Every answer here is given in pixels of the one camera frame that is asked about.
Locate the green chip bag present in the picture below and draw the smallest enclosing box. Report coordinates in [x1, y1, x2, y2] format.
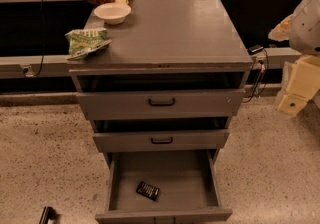
[65, 28, 112, 60]

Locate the black drawer handle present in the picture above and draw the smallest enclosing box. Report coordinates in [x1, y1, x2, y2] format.
[148, 98, 176, 107]
[150, 137, 173, 145]

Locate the black object on floor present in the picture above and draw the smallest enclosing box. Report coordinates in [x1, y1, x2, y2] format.
[38, 206, 60, 224]

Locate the black cables right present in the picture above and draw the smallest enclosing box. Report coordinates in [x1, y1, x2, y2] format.
[242, 44, 270, 104]

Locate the black rxbar chocolate bar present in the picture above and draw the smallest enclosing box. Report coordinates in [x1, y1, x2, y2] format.
[136, 181, 160, 201]

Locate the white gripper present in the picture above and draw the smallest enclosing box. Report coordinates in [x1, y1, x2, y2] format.
[277, 55, 320, 117]

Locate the black cable left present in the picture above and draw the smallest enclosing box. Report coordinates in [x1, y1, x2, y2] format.
[33, 0, 57, 78]

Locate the black top drawer handle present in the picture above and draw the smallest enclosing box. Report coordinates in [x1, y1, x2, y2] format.
[148, 98, 176, 107]

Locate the grey middle drawer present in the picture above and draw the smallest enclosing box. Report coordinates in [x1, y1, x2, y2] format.
[93, 117, 229, 153]

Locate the grey top drawer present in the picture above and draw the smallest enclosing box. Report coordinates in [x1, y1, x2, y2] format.
[73, 72, 244, 120]

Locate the white bowl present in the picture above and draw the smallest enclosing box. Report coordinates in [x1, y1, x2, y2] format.
[94, 3, 131, 25]

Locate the grey drawer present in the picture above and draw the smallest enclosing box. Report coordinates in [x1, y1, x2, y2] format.
[96, 150, 232, 224]
[73, 72, 244, 120]
[93, 117, 229, 153]

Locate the grey drawer cabinet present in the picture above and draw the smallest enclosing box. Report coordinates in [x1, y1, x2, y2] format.
[65, 0, 254, 166]

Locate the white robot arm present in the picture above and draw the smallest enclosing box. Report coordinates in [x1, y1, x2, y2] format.
[268, 0, 320, 117]

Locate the black middle drawer handle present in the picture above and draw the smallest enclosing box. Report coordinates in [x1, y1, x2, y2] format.
[150, 137, 173, 145]

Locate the grey bottom drawer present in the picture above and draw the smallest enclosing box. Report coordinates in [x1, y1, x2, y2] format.
[96, 150, 232, 224]

